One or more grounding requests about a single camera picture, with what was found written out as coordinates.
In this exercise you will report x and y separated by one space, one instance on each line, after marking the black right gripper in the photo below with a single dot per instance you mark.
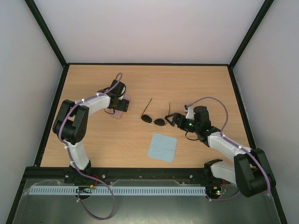
177 120

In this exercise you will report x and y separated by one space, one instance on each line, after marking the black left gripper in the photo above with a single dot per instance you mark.
123 107

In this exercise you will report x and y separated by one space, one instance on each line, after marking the black round sunglasses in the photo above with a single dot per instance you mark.
155 115

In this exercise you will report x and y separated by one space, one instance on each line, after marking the pink glasses case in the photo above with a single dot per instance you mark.
118 113

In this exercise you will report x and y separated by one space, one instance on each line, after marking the light blue cleaning cloth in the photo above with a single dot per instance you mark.
162 148

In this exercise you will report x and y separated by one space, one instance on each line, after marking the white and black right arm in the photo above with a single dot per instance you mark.
250 171

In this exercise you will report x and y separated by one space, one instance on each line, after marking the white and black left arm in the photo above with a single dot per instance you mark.
71 121

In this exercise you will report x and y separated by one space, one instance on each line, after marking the grey metal front plate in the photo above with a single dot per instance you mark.
233 208

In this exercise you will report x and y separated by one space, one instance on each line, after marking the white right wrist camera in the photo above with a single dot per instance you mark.
189 112

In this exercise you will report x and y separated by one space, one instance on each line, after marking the white slotted cable duct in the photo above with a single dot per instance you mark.
118 191

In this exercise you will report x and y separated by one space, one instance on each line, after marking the black front mounting rail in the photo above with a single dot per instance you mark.
201 176

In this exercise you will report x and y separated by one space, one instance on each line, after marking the black left corner post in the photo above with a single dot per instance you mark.
46 31

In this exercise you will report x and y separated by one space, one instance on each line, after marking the black frame corner post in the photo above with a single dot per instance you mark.
251 31

